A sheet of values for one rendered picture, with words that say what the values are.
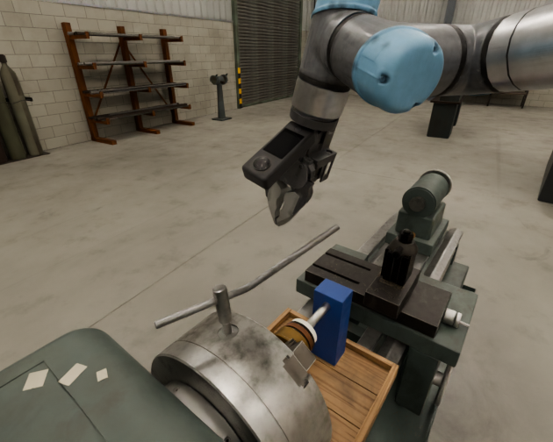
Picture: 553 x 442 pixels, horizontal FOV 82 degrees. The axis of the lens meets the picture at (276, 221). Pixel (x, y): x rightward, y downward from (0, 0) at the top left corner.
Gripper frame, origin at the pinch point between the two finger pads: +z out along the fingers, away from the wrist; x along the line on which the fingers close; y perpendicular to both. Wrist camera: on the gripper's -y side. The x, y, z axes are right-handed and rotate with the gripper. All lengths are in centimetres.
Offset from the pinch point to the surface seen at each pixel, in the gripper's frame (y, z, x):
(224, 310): -16.3, 6.6, -4.7
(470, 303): 59, 34, -43
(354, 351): 22, 43, -23
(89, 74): 278, 210, 659
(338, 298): 15.5, 22.7, -13.6
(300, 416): -16.6, 13.4, -22.0
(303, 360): -9.5, 13.3, -17.4
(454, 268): 116, 61, -40
